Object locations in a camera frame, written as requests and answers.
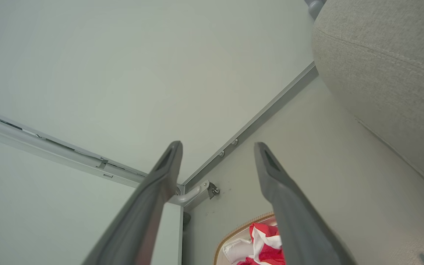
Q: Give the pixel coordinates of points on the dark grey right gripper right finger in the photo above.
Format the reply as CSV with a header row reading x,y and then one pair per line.
x,y
300,224

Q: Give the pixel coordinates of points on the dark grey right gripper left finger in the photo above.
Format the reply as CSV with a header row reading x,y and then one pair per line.
x,y
138,217

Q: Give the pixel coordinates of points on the red and white garment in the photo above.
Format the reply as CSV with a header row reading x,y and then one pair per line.
x,y
267,246

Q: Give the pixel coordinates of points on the grey fabric sofa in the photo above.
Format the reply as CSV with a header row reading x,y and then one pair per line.
x,y
388,73

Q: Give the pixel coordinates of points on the white laundry basket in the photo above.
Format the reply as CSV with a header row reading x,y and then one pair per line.
x,y
238,250

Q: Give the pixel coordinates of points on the white basket with brown rim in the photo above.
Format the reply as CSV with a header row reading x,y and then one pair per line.
x,y
230,235

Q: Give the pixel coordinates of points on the grey baseboard strip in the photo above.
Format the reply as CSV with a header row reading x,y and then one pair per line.
x,y
256,123

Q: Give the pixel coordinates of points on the grey round pipe end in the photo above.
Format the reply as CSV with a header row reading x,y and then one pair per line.
x,y
315,6

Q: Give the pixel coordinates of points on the white vertical frame post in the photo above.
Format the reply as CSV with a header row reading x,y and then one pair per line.
x,y
168,235

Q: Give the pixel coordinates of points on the small metal hinge bracket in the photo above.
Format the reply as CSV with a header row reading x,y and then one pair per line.
x,y
213,190

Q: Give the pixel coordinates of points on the white aluminium frame rail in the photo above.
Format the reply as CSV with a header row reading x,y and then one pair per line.
x,y
50,151

